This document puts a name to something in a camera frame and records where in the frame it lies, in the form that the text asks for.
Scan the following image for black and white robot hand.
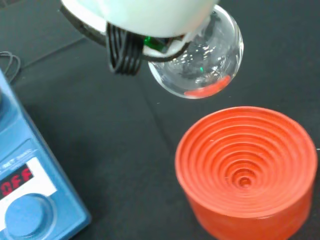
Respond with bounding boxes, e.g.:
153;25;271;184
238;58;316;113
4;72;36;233
59;0;221;76

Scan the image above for blue heater with steel plate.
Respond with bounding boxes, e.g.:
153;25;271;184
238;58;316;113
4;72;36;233
0;68;92;240

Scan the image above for black bench cloth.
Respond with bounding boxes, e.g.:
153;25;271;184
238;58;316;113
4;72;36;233
0;0;320;240

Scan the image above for thin black probe cable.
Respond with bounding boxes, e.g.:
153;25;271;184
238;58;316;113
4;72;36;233
0;51;22;84

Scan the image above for orange ribbed flask ring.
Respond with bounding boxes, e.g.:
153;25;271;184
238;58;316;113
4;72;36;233
174;105;319;240

